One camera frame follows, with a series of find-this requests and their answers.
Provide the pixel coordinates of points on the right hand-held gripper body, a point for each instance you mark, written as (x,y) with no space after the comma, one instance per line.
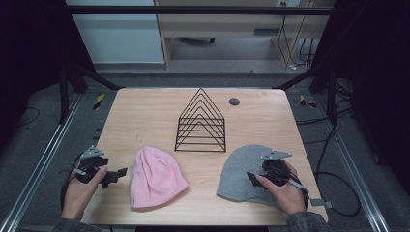
(275,169)

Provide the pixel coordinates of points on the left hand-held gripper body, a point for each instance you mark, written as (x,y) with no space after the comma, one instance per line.
(92,164)

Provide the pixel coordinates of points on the grey beanie hat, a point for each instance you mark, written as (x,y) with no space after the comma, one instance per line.
(240,174)

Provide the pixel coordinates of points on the pink knitted beanie hat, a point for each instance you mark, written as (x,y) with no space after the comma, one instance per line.
(156,179)

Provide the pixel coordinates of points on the person's right hand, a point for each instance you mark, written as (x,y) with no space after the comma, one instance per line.
(288,196)

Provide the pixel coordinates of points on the person's left hand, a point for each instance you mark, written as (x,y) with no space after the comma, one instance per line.
(77,196)

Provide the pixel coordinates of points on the yellow black striped tape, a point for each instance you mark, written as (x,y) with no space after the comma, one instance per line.
(304,101)
(99,101)

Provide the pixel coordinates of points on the black metal stand brace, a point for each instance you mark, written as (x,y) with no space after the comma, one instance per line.
(64,93)
(331,93)

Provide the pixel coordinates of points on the grey round table grommet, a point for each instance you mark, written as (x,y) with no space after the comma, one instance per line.
(234,101)

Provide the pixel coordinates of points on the white cabinet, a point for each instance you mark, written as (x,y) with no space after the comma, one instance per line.
(119,35)

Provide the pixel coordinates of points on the aluminium frame rail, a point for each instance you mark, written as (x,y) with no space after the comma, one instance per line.
(354,161)
(38,161)

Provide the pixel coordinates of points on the black horizontal frame bar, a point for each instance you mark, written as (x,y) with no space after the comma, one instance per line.
(193,10)

